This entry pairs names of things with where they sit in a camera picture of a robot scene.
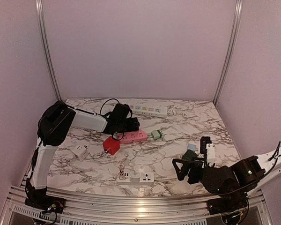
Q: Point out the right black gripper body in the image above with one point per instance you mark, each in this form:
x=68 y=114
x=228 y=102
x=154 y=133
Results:
x=196 y=166

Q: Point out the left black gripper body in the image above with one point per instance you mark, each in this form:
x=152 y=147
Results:
x=123 y=128

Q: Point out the dark green charger plug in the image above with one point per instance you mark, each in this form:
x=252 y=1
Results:
x=189 y=156

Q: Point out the pink triangular power socket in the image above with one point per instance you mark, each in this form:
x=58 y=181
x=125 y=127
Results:
x=134 y=136

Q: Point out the green plug adapter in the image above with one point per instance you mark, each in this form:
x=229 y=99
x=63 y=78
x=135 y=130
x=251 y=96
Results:
x=157 y=134

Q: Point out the white charger plug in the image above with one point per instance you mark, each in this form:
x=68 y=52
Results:
x=134 y=177

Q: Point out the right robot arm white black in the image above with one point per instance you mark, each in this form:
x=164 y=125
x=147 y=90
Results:
x=232 y=185

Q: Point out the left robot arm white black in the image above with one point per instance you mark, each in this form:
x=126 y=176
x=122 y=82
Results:
x=53 y=128

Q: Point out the light blue charger plug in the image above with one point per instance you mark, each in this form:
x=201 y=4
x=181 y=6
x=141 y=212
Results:
x=191 y=147

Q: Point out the long white colourful power strip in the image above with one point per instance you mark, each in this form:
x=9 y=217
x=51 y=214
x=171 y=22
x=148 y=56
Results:
x=149 y=110

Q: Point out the red cube socket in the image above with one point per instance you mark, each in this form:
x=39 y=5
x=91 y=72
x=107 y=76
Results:
x=111 y=145

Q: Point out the white cube socket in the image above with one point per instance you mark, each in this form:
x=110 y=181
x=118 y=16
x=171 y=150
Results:
x=80 y=152

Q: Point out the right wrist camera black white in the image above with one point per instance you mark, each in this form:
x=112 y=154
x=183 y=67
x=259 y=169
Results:
x=207 y=148

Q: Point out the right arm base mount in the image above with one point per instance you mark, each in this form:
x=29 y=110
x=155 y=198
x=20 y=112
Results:
x=232 y=213

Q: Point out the aluminium front rail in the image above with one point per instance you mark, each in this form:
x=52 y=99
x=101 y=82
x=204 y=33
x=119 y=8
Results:
x=95 y=209

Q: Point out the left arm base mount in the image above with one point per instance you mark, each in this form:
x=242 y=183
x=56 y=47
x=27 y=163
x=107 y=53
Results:
x=48 y=205

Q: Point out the left aluminium frame post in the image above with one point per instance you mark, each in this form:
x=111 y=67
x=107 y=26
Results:
x=45 y=44

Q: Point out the aluminium frame post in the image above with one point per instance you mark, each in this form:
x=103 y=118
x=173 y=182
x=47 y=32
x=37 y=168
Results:
x=229 y=53
x=45 y=44

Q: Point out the right aluminium frame post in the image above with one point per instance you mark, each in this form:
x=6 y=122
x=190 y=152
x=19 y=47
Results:
x=229 y=53

